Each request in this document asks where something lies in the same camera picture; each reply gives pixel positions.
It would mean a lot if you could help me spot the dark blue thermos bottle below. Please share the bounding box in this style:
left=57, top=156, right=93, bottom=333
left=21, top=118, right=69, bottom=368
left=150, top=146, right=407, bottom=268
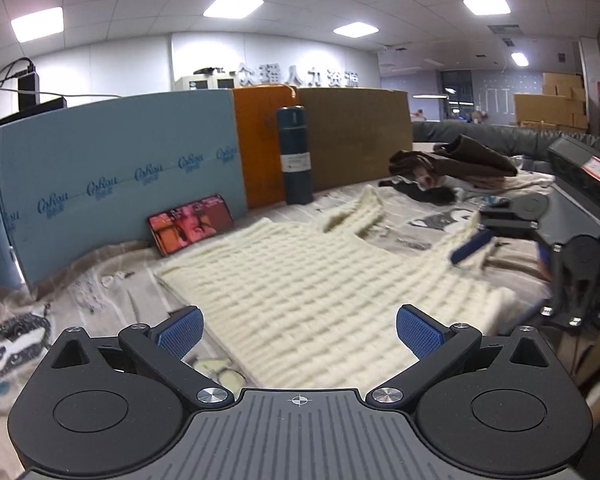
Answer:
left=275, top=105, right=314, bottom=206

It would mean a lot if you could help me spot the stack of cardboard boxes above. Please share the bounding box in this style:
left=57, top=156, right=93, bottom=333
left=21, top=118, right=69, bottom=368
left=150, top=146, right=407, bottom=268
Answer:
left=512, top=72, right=591, bottom=133

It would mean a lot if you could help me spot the smartphone with lit screen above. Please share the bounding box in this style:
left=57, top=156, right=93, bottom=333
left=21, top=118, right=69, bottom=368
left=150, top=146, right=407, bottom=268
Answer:
left=147, top=194, right=235, bottom=257

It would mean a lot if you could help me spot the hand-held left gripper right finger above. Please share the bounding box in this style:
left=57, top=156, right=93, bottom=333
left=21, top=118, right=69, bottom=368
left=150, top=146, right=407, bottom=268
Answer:
left=365, top=304, right=552, bottom=406

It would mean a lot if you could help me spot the light blue foam board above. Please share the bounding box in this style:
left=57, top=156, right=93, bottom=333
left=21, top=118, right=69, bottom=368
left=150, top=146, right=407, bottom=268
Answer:
left=0, top=90, right=249, bottom=291

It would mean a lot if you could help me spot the dark grey padded edge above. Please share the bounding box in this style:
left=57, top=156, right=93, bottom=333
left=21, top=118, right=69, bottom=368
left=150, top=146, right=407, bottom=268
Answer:
left=411, top=120, right=598, bottom=163

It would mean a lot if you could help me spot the black and white garment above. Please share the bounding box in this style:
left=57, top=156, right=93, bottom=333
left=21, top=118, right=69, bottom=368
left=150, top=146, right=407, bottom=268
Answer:
left=380, top=167, right=461, bottom=206

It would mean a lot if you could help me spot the orange board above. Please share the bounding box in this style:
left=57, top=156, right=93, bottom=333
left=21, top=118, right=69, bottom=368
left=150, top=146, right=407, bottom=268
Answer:
left=230, top=85, right=301, bottom=210

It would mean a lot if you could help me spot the brown cardboard board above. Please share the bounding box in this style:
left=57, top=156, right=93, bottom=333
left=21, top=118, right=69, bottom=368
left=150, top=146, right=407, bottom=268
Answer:
left=298, top=87, right=414, bottom=194

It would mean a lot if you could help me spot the brown garment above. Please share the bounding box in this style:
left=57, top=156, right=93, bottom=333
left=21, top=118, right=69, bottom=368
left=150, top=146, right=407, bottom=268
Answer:
left=388, top=134, right=518, bottom=179

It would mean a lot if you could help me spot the white cabinet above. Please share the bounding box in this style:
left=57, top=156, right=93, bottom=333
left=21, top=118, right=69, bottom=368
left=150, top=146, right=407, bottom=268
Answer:
left=174, top=66, right=238, bottom=93

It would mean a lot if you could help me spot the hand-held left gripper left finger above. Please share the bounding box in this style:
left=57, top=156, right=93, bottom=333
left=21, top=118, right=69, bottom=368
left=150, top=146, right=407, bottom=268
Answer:
left=48, top=306, right=235, bottom=407

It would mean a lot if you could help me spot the black box with cables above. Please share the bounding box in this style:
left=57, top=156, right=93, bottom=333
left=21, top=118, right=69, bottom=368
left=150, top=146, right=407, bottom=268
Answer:
left=0, top=57, right=122, bottom=131

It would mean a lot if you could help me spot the cream knitted sweater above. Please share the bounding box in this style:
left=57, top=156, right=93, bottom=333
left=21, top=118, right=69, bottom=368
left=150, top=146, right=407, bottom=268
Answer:
left=153, top=184, right=518, bottom=389

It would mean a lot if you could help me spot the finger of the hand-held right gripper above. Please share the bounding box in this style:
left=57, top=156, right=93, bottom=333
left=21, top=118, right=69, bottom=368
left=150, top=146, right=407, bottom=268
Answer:
left=534, top=241, right=557, bottom=284
left=449, top=194, right=552, bottom=267

